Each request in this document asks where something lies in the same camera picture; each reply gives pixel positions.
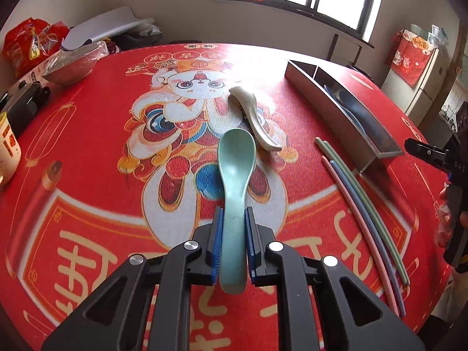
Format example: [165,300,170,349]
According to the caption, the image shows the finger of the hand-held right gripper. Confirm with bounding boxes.
[404,137,450,171]

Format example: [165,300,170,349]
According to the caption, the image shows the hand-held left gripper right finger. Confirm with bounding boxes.
[245,207,426,351]

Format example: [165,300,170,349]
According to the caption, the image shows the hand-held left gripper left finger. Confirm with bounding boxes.
[40,207,224,351]

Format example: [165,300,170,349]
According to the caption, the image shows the green spoon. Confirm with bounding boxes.
[217,129,257,295]

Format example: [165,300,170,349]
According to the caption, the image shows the metal cutlery tray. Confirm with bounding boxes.
[284,58,405,174]

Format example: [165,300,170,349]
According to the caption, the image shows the yellow cup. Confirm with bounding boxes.
[0,113,22,185]

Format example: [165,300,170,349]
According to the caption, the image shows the person's right hand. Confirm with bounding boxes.
[435,185,454,247]

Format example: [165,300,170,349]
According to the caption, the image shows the cream refrigerator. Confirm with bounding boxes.
[380,27,450,118]

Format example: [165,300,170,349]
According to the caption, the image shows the blue spoon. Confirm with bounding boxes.
[324,84,366,136]

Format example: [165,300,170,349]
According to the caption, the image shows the red hanging fabric organizer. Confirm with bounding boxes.
[389,29,436,87]

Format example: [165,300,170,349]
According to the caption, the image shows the blue chopstick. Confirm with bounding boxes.
[330,159,406,317]

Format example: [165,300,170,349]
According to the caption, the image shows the pink chopstick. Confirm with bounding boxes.
[322,156,399,317]

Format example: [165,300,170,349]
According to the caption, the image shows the clear plastic storage boxes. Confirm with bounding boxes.
[426,25,448,44]

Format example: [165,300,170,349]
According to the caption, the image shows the beige spoon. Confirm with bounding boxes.
[228,86,283,152]

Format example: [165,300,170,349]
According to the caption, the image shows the red printed tablecloth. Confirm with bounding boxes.
[0,42,454,351]

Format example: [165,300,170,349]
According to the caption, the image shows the black bin with plastic bag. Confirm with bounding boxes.
[110,22,163,50]

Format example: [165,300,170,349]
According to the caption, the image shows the pink bowl with plastic wrap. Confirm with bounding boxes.
[41,41,108,86]

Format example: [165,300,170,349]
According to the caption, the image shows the black device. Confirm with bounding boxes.
[0,80,51,132]

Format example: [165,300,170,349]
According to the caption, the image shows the red snack bag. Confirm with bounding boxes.
[2,18,70,77]

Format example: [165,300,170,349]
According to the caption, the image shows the dark metal frame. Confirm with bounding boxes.
[327,34,362,66]

